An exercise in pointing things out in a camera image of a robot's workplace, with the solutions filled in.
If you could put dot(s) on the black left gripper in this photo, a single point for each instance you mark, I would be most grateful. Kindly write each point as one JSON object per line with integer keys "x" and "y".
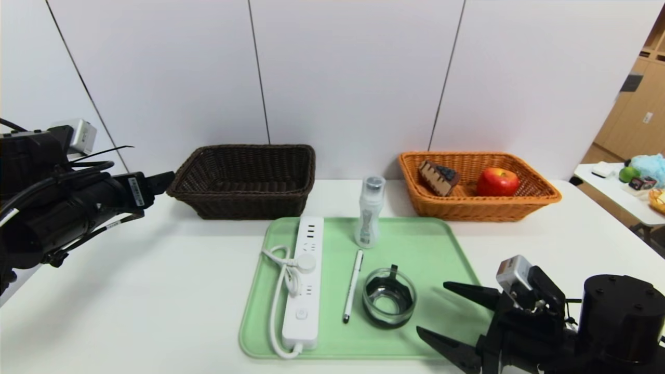
{"x": 136, "y": 191}

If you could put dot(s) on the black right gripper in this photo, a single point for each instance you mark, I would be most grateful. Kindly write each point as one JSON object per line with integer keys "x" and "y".
{"x": 494, "y": 327}

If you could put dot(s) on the clear plastic bottle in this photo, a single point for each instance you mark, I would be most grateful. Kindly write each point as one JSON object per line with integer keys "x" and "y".
{"x": 368, "y": 218}

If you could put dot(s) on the red apple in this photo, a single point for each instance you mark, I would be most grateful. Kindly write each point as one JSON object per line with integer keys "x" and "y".
{"x": 497, "y": 183}

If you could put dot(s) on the chocolate blueberry cake slice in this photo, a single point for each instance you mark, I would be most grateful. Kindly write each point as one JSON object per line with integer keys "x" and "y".
{"x": 439, "y": 179}

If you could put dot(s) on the dark brown wicker basket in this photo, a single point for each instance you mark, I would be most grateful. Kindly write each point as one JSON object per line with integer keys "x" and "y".
{"x": 244, "y": 208}

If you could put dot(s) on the orange wicker basket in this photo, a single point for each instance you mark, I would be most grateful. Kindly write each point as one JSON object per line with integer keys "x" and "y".
{"x": 467, "y": 210}

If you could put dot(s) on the white stylus pen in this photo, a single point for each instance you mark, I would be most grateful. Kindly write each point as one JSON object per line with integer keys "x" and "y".
{"x": 353, "y": 285}

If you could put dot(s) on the light green plastic tray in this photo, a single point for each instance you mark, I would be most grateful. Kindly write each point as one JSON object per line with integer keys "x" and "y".
{"x": 332, "y": 337}

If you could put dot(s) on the white power strip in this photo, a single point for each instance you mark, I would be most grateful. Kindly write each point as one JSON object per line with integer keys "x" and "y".
{"x": 303, "y": 322}

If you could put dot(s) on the white side table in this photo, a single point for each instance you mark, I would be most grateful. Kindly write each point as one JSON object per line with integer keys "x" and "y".
{"x": 608, "y": 192}

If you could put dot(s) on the small white box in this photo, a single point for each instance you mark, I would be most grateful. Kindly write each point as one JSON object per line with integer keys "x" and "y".
{"x": 602, "y": 170}

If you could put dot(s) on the green round fruit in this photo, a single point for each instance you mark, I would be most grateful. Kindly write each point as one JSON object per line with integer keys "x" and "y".
{"x": 627, "y": 175}

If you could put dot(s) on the small black red item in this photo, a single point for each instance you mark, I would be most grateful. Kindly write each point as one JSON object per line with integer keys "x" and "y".
{"x": 642, "y": 183}

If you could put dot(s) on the yellow wicker bowl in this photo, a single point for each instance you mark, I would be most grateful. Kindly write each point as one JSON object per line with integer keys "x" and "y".
{"x": 659, "y": 201}

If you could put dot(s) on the light blue fluffy cloth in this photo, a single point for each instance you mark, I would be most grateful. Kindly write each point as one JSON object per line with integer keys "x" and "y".
{"x": 652, "y": 167}

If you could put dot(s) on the dark grey rectangular plate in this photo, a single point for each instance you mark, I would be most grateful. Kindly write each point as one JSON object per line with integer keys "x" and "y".
{"x": 629, "y": 83}

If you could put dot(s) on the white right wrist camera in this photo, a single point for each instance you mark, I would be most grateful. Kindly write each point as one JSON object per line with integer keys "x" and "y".
{"x": 511, "y": 272}

